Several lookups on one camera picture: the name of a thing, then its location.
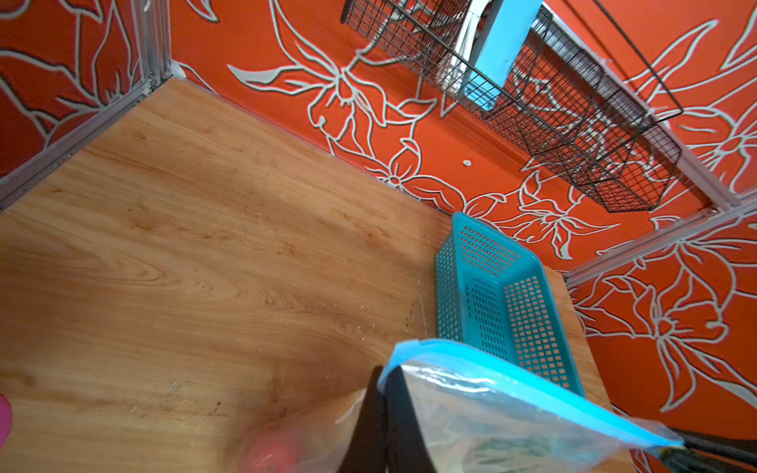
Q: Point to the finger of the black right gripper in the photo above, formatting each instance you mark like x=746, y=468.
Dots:
x=707, y=453

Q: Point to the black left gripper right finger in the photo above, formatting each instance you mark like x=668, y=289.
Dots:
x=406, y=450

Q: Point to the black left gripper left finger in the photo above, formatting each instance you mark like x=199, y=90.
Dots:
x=367, y=448

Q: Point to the clear zip top bag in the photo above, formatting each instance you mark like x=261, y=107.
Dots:
x=477, y=413

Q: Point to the dark red apple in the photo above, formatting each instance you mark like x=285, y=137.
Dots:
x=272, y=451

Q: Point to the teal plastic basket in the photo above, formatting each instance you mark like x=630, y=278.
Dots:
x=493, y=294

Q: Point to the pink plastic goblet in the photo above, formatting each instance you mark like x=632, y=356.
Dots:
x=6, y=420

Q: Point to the light blue power strip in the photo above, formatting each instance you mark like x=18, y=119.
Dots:
x=495, y=52

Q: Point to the black wire wall basket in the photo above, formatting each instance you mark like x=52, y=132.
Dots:
x=560, y=104

